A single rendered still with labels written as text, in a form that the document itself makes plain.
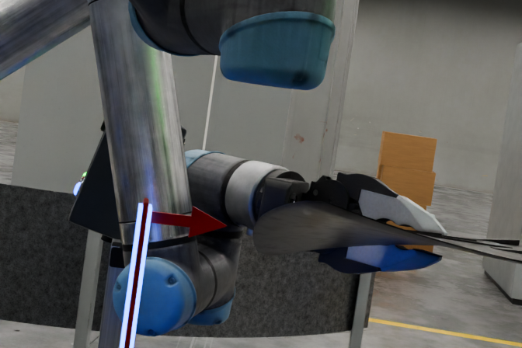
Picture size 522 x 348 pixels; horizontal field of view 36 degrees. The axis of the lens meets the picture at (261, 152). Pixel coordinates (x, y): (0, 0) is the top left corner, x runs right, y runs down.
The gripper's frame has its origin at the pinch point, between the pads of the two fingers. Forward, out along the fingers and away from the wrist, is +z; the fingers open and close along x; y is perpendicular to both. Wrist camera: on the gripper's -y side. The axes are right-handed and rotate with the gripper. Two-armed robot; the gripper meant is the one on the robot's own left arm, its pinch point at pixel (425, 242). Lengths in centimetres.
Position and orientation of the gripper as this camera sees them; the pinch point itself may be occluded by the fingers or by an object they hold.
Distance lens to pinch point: 72.1
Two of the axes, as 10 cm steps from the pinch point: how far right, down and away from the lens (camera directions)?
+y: 6.8, 1.7, 7.2
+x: -2.2, 9.7, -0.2
